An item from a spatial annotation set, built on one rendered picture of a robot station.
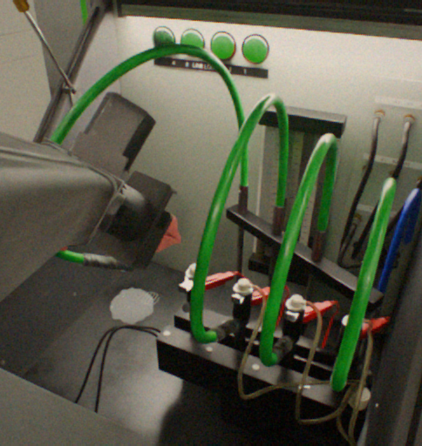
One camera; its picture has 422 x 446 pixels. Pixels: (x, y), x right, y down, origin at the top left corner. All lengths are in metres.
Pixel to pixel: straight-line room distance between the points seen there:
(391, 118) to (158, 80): 0.44
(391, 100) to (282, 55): 0.19
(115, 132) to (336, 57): 0.45
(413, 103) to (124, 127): 0.49
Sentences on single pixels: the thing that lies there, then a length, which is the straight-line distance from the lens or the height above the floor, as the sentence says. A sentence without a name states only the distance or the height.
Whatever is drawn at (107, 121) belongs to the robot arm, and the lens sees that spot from 0.41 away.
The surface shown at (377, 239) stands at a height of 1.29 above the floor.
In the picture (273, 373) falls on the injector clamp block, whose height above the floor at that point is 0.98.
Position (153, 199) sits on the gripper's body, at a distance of 0.50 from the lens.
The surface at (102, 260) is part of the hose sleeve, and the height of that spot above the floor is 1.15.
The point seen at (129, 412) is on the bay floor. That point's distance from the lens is 0.86.
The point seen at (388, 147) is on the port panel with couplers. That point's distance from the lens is 0.80.
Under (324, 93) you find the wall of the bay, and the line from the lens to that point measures 0.79.
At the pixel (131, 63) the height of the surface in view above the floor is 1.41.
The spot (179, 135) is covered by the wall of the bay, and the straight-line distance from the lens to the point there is 0.92.
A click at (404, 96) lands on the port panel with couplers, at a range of 0.77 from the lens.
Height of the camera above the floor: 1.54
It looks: 33 degrees down
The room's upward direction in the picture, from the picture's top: straight up
